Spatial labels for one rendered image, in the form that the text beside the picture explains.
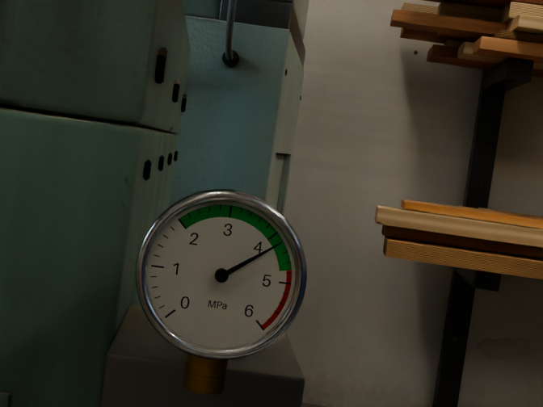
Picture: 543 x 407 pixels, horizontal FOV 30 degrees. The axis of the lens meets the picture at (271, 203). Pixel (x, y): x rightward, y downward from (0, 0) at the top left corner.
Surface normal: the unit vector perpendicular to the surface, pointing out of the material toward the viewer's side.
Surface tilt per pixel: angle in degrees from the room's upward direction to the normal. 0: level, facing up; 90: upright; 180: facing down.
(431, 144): 90
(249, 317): 90
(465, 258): 91
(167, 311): 90
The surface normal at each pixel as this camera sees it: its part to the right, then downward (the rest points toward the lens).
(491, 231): -0.06, 0.03
